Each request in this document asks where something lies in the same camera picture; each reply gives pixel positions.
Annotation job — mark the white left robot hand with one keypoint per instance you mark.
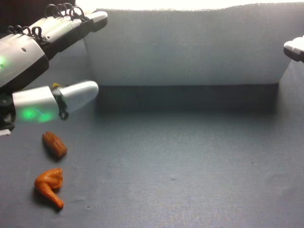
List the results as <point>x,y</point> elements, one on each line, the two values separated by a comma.
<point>26,54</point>

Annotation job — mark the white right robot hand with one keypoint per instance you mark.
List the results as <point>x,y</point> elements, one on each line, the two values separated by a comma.
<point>297,48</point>

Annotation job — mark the yellow triangle block three holes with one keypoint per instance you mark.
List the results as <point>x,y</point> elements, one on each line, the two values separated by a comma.
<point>55,85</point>

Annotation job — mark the orange toy chicken wing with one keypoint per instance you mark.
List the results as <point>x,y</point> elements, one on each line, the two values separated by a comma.
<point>48,184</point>

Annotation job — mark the grey table cloth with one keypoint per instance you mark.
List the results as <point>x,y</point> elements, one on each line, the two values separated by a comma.
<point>166,166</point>

